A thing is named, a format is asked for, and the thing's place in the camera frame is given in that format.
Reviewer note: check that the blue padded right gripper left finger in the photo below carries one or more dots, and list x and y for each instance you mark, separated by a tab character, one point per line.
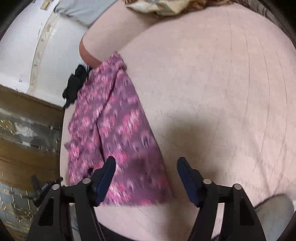
101	180

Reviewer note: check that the brown fleece blanket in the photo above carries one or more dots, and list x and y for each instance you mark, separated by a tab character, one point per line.
198	5

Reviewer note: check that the pink bolster cushion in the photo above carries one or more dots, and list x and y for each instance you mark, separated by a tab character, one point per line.
115	28

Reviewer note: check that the grey pillow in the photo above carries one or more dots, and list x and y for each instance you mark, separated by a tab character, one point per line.
85	12

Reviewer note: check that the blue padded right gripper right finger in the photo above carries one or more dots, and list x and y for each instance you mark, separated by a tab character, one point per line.
192	181

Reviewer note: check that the black clothes pile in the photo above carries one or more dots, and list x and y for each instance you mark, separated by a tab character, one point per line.
74	84

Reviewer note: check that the purple pink floral shirt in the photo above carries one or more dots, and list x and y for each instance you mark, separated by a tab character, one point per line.
109	121

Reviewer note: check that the wooden glass-panel door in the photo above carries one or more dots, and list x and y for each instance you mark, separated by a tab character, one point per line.
30	146

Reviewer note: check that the floral cream blanket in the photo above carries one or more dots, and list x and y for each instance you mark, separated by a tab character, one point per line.
162	8

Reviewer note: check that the pink quilted mattress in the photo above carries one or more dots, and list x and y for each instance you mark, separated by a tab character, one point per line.
218	88

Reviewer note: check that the person's jeans leg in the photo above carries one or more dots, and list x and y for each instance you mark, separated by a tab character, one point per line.
274	215

